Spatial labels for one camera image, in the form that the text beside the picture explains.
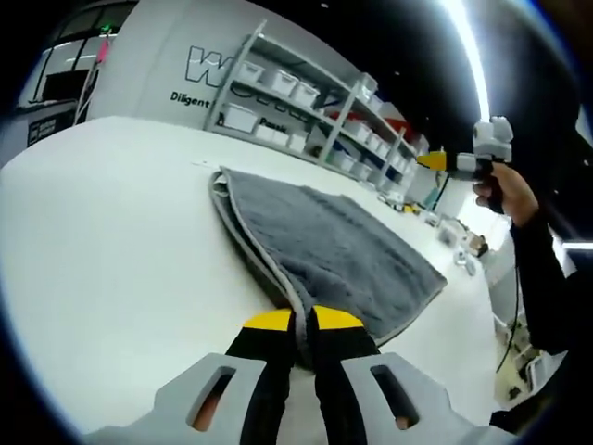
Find yellow and white tools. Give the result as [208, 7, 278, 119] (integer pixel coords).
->
[377, 190, 439, 227]

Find ceiling light strip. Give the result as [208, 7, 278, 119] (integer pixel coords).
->
[433, 0, 495, 124]

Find black monitor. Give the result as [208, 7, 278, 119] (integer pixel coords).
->
[43, 69, 90, 102]

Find person's right hand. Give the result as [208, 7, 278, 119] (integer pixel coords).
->
[472, 163, 542, 229]

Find person's left hand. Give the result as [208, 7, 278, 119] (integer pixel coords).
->
[192, 393, 411, 430]

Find clear plastic container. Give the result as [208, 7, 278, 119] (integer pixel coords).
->
[436, 217, 470, 247]

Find grey metal shelf unit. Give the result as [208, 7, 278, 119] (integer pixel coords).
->
[203, 20, 435, 198]

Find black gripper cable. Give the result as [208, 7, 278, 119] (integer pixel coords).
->
[495, 259, 527, 375]

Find clear plastic packet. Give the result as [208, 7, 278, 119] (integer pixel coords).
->
[450, 251, 479, 275]

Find teal panel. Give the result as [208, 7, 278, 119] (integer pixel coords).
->
[423, 184, 442, 213]

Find grey towel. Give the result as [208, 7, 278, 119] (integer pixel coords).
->
[208, 165, 449, 368]

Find grey cabinet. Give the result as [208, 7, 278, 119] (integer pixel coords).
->
[16, 101, 81, 147]

